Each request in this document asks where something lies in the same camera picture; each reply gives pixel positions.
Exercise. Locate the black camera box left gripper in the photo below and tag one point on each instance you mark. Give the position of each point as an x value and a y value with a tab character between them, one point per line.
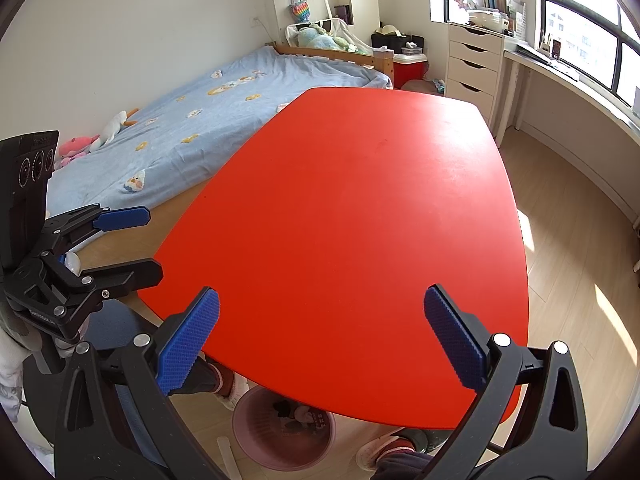
27	163

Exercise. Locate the white drawer cabinet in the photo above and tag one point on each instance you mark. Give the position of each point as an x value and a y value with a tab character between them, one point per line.
474	66

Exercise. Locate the white duck plush toy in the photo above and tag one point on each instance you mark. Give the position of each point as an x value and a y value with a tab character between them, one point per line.
122	119

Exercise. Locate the pink trash bin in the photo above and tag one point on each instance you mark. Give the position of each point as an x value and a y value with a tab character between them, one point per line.
279	433

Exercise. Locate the red storage box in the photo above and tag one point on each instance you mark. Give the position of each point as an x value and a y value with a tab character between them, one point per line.
409	67

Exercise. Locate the bed with blue sheet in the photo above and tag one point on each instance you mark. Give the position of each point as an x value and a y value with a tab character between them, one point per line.
185	137

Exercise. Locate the pink plush toy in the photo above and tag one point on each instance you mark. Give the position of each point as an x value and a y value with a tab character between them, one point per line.
73	149

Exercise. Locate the green blue plush pile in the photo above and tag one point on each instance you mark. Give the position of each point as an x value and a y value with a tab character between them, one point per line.
327	34

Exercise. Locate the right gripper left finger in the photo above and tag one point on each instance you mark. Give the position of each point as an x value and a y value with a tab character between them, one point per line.
84	451

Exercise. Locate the red table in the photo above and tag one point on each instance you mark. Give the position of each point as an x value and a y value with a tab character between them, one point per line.
321	236

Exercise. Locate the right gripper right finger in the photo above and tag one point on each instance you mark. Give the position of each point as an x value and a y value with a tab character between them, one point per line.
528	418

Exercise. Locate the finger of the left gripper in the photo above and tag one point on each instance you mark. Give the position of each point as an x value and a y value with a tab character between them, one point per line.
66	231
115	279

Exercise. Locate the rainbow hanging toy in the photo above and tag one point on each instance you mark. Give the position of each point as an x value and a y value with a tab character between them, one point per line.
300	11

